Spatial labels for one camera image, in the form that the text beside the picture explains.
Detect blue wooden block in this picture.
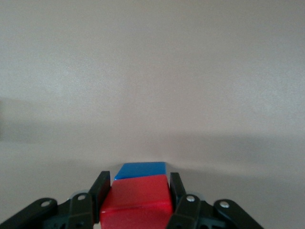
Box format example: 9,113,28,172
114,161,167,181

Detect red wooden block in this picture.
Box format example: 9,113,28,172
99,175,173,229

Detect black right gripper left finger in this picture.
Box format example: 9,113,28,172
0,170,112,229

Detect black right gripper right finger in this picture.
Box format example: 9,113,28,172
166,172,265,229

